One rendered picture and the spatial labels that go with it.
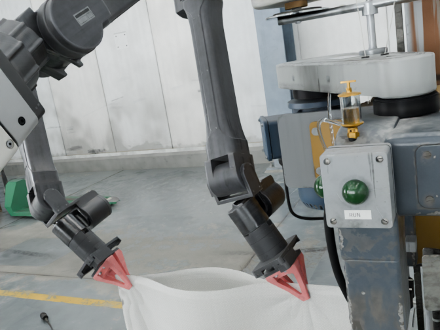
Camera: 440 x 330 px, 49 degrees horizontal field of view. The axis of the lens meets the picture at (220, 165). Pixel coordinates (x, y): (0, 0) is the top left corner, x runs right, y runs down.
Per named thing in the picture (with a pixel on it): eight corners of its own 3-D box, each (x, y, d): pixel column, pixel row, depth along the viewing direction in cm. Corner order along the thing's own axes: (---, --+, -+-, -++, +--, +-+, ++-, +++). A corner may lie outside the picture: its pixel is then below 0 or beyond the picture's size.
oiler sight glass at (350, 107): (340, 125, 61) (337, 97, 60) (344, 121, 63) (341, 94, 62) (360, 123, 60) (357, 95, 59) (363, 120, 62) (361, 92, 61)
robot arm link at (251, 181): (202, 178, 86) (240, 166, 81) (234, 157, 95) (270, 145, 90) (228, 238, 88) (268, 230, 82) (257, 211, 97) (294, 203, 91)
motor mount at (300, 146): (283, 190, 105) (274, 116, 101) (292, 181, 111) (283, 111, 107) (425, 187, 92) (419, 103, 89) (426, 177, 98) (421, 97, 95)
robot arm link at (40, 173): (-4, 61, 118) (5, 33, 110) (20, 63, 121) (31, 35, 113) (29, 226, 104) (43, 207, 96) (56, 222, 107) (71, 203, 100)
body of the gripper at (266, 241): (302, 241, 88) (279, 208, 88) (285, 266, 79) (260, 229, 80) (275, 256, 92) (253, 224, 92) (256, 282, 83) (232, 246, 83)
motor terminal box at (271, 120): (267, 173, 107) (260, 121, 104) (263, 163, 117) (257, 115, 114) (305, 167, 106) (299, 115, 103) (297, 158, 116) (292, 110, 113)
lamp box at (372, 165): (327, 228, 58) (318, 154, 56) (334, 214, 62) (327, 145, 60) (393, 228, 54) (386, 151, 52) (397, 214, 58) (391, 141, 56)
